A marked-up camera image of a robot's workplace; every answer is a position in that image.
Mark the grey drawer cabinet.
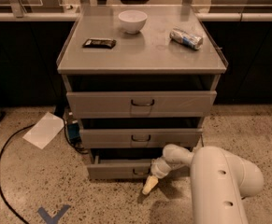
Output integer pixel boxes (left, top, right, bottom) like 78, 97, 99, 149
56, 4, 229, 180

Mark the grey middle drawer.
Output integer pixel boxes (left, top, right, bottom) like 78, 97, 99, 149
79, 128, 202, 148

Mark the white bowl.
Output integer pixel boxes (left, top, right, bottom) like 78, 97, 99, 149
118, 10, 148, 35

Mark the black cable left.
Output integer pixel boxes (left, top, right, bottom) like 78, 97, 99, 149
0, 123, 36, 224

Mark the blue box on floor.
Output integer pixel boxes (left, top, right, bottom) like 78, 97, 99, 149
67, 120, 80, 144

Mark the blue tape floor marker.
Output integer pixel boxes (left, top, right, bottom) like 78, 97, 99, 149
36, 203, 72, 224

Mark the white paper sheet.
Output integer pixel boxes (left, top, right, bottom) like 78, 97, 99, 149
23, 112, 64, 149

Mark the grey drawer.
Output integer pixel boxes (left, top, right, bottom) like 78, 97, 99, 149
79, 128, 202, 148
87, 147, 163, 179
67, 91, 216, 119

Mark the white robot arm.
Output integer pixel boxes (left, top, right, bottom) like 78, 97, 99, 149
142, 144, 264, 224

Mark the dark counter with rail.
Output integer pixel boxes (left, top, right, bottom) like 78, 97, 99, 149
0, 21, 272, 106

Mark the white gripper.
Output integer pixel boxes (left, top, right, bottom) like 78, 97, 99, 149
142, 158, 173, 195

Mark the grey bottom drawer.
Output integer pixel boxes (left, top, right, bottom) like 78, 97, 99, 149
87, 147, 163, 179

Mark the grey top drawer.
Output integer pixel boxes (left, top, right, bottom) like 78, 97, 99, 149
67, 91, 216, 119

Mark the dark snack bar wrapper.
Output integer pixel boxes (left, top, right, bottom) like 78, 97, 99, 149
82, 38, 116, 49

